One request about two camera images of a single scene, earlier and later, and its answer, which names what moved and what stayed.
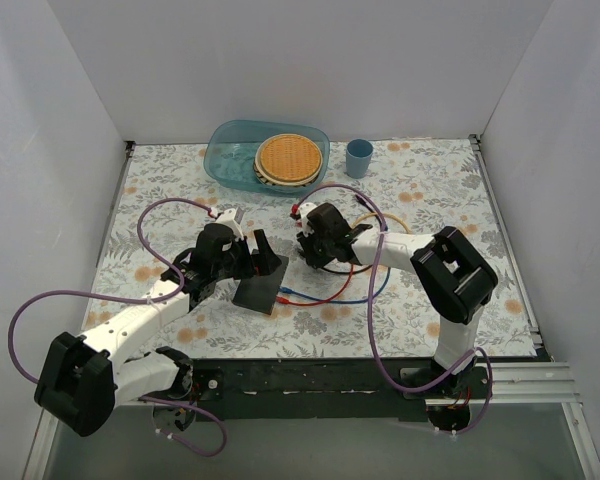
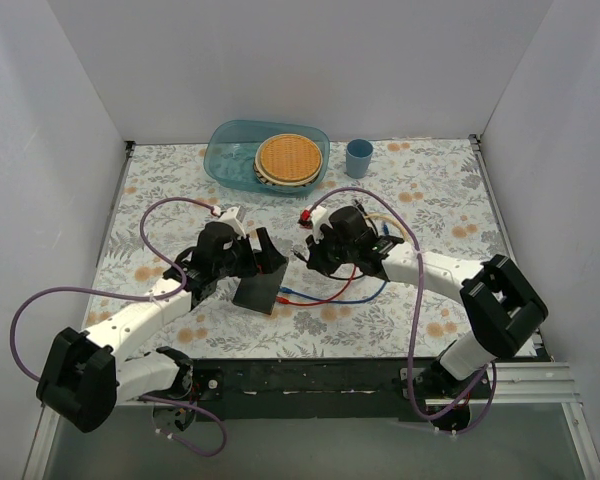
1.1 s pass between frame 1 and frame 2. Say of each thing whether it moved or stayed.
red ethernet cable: stayed
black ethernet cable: moved
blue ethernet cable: stayed
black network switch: stayed
